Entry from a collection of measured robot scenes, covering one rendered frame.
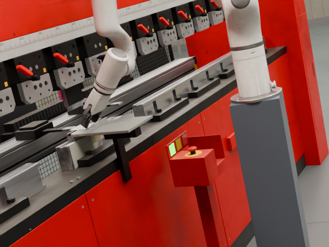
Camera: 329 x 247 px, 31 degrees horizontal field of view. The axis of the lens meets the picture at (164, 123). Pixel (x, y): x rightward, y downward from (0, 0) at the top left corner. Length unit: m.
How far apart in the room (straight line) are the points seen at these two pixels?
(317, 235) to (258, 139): 1.29
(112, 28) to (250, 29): 0.49
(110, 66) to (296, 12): 2.22
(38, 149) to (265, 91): 0.96
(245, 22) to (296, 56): 2.11
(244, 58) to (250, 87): 0.11
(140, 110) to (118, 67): 0.57
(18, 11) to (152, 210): 0.97
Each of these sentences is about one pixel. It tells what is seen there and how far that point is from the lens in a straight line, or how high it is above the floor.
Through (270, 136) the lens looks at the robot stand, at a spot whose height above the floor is 0.86.
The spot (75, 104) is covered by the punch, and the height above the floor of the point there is 1.10.
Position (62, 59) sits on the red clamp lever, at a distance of 2.20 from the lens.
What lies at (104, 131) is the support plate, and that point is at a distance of 2.22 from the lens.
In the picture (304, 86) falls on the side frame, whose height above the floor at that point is 0.57.
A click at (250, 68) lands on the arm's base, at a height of 1.11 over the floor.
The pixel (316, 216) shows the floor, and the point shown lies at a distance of 3.60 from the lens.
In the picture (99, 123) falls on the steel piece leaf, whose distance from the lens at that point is 2.31.
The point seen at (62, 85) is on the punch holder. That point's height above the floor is 1.19.
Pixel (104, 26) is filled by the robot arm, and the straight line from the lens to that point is 2.16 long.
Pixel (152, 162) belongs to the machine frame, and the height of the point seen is 0.77.
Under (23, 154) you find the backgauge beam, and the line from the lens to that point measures 2.47.
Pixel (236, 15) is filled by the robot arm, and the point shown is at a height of 1.31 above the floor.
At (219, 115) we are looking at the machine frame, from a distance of 3.11.
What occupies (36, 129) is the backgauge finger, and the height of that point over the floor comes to 1.02.
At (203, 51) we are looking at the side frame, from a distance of 4.44.
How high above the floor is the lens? 1.48
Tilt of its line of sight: 13 degrees down
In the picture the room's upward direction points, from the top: 13 degrees counter-clockwise
